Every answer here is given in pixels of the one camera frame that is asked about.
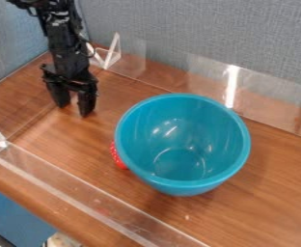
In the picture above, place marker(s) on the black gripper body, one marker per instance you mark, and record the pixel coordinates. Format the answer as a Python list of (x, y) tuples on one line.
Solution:
[(71, 64)]

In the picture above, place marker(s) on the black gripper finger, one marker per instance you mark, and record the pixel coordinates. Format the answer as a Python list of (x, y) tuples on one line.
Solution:
[(59, 92), (87, 102)]

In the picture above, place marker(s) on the red toy strawberry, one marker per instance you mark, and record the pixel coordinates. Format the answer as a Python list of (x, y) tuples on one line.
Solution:
[(116, 157)]

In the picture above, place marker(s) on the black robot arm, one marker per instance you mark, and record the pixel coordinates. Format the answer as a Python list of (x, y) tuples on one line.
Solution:
[(55, 14)]

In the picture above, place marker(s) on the blue plastic bowl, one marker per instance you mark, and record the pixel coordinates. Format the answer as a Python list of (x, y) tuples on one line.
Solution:
[(183, 142)]

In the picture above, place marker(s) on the clear acrylic front barrier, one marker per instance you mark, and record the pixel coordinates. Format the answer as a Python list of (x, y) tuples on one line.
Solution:
[(26, 172)]

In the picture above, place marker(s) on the clear acrylic barrier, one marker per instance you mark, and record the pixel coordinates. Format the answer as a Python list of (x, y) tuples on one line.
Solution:
[(259, 96), (26, 172)]

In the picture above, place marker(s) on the clear acrylic back barrier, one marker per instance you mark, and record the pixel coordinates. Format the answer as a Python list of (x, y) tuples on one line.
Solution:
[(259, 96)]

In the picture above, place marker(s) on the clear acrylic corner bracket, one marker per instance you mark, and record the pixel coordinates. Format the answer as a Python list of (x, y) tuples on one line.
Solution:
[(106, 57)]

